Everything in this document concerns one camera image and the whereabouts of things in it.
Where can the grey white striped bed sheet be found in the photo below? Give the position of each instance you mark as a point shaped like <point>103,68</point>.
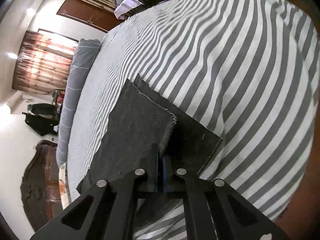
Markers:
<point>248,70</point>

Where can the hanging dark jackets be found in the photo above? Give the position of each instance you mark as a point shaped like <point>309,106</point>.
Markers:
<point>42,118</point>

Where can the brown wooden door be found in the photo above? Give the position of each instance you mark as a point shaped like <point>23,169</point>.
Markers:
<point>88,14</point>

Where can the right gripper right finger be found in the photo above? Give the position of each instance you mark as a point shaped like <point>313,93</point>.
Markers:
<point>214,210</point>

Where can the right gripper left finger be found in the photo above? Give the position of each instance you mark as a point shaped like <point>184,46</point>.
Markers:
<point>107,209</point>

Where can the grey rolled duvet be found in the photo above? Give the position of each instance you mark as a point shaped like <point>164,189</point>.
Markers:
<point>83,58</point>

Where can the black denim pants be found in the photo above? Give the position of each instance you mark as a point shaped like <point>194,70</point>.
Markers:
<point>141,118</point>

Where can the beige patterned curtain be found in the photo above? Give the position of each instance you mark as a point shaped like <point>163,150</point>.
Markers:
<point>43,62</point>

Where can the floral white pillow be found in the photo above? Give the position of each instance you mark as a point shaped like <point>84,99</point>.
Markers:
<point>63,186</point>

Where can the dark wooden headboard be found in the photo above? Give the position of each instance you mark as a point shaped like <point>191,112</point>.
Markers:
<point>40,186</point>

